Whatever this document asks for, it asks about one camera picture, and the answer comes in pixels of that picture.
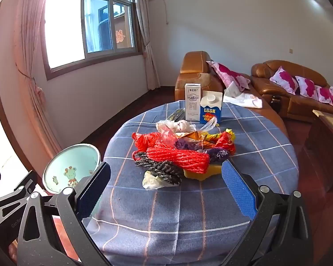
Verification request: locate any red orange wrapper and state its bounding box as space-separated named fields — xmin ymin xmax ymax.
xmin=215 ymin=131 xmax=236 ymax=154

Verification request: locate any white milk carton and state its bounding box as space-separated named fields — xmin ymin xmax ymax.
xmin=184 ymin=83 xmax=202 ymax=121

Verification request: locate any pink clear plastic bag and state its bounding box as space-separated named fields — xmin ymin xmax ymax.
xmin=161 ymin=130 xmax=179 ymax=148

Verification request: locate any white plastic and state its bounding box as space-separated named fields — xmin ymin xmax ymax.
xmin=142 ymin=171 xmax=167 ymax=190

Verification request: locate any white plastic bag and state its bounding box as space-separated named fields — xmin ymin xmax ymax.
xmin=223 ymin=81 xmax=264 ymax=109

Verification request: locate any pink tied curtain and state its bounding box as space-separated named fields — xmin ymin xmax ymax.
xmin=133 ymin=0 xmax=161 ymax=90
xmin=12 ymin=0 xmax=63 ymax=153

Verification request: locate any blue plaid tablecloth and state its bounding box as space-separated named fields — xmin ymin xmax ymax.
xmin=82 ymin=100 xmax=299 ymax=266

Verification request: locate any brown leather armchair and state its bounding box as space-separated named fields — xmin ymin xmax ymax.
xmin=174 ymin=51 xmax=288 ymax=133

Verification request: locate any clear bag with white wrappers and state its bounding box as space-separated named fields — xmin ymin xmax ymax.
xmin=156 ymin=116 xmax=220 ymax=134

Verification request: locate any wooden coffee table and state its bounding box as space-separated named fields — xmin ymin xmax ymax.
xmin=305 ymin=109 xmax=333 ymax=192

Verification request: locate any brown leather sofa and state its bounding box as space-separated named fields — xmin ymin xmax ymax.
xmin=251 ymin=59 xmax=333 ymax=122

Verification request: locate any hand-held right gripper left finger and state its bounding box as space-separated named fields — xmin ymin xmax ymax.
xmin=17 ymin=161 xmax=113 ymax=266

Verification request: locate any blue carton with white cap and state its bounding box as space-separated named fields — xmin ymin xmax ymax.
xmin=199 ymin=91 xmax=223 ymax=125

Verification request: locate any sliding glass window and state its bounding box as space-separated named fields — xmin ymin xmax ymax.
xmin=42 ymin=0 xmax=143 ymax=81

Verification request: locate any yellow foam piece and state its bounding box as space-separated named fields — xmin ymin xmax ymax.
xmin=183 ymin=163 xmax=225 ymax=181

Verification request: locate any red mesh net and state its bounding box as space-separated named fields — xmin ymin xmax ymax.
xmin=132 ymin=141 xmax=210 ymax=172

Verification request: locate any long orange foil wrapper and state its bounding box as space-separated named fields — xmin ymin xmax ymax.
xmin=180 ymin=131 xmax=208 ymax=145

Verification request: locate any red plastic bag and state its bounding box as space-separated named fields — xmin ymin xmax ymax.
xmin=132 ymin=132 xmax=170 ymax=157

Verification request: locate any yellow wrapper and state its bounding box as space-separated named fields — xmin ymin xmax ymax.
xmin=202 ymin=129 xmax=235 ymax=142

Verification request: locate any black mesh net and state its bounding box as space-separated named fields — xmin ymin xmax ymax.
xmin=134 ymin=152 xmax=185 ymax=186

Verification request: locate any purple wrapper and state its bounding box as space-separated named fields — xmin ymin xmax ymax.
xmin=175 ymin=139 xmax=208 ymax=151
xmin=204 ymin=147 xmax=230 ymax=163

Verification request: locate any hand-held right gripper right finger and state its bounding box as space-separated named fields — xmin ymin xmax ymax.
xmin=219 ymin=160 xmax=314 ymax=266

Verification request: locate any light blue cartoon bin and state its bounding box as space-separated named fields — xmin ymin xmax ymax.
xmin=42 ymin=143 xmax=102 ymax=197

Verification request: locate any dark green packet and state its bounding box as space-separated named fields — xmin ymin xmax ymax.
xmin=166 ymin=109 xmax=186 ymax=122

